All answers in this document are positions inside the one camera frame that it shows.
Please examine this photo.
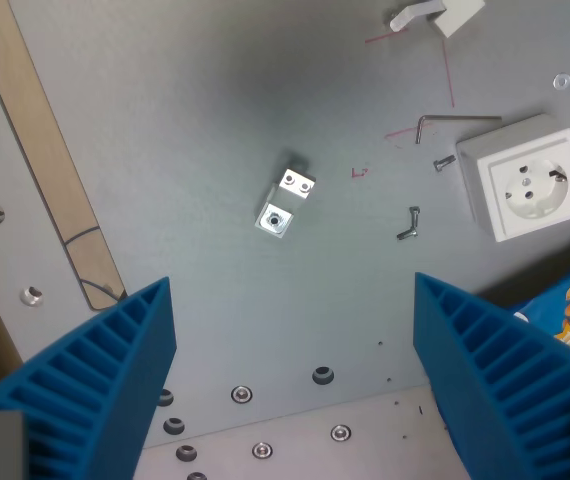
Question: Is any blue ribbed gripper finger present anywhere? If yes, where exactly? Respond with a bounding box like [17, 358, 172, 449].
[0, 276, 177, 480]
[413, 272, 570, 480]

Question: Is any light wooden strip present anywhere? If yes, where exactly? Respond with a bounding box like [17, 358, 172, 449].
[0, 0, 127, 312]

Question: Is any metal allen key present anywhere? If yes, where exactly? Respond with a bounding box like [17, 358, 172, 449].
[414, 114, 504, 146]

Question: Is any white plastic block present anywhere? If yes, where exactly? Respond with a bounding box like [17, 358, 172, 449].
[426, 0, 486, 39]

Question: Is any grey metal bar piece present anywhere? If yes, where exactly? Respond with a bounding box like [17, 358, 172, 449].
[389, 0, 447, 33]

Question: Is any white wall power socket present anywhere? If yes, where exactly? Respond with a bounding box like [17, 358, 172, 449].
[455, 113, 570, 244]

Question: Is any aluminium bracket block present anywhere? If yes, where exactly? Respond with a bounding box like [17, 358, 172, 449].
[253, 150, 317, 242]

